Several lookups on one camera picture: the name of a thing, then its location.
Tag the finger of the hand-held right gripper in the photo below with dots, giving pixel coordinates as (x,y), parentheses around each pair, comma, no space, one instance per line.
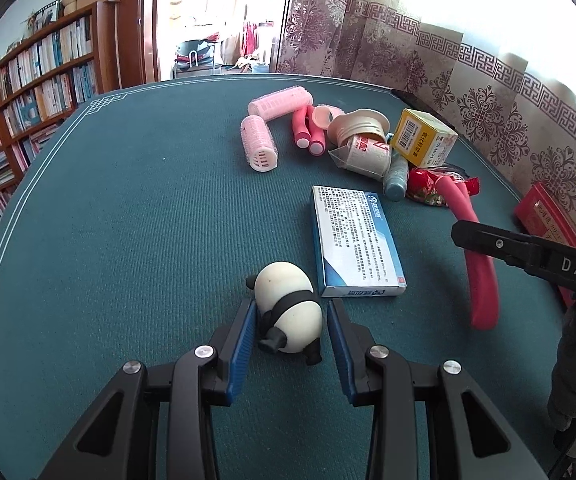
(493,242)

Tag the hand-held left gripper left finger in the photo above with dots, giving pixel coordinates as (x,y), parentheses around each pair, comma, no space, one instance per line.
(243,350)

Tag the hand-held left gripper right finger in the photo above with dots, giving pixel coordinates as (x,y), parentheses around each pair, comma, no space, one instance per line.
(340,350)

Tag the long pink foam curler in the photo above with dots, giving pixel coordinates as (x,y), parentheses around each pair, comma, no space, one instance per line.
(483,285)

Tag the red box container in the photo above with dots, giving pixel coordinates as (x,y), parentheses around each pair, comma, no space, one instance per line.
(548,215)

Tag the panda toy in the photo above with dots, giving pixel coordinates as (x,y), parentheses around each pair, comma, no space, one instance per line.
(288,295)

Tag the red candy packet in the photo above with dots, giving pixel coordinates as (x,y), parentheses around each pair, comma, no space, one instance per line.
(425,187)

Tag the grey tube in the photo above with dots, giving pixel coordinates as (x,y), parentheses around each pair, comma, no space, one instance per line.
(396,180)

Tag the blue white medicine box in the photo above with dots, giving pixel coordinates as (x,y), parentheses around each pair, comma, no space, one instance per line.
(353,230)

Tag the yellow cardboard box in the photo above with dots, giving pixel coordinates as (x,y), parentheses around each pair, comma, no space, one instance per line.
(418,135)

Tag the white thread roll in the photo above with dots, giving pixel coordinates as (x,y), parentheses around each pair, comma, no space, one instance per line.
(368,152)

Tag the white plastic cup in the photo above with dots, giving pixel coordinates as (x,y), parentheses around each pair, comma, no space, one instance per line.
(360,120)

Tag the bent pink foam curler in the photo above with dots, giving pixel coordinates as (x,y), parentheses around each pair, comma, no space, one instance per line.
(299,127)

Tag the patterned curtain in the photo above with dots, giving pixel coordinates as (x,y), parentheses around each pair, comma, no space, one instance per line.
(493,105)

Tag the black phone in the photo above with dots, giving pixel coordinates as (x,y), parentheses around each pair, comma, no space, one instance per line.
(408,97)

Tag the metal chair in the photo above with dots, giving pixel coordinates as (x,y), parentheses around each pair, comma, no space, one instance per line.
(195,55)

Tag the wooden bookshelf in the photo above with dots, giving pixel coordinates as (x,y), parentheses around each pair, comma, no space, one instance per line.
(102,45)

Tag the rows of books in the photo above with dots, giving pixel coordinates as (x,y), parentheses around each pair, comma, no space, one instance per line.
(42,50)

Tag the wooden door frame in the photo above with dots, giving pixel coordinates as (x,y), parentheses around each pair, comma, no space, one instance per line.
(135,25)

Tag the picture frame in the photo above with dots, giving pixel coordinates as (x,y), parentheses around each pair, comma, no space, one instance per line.
(48,12)

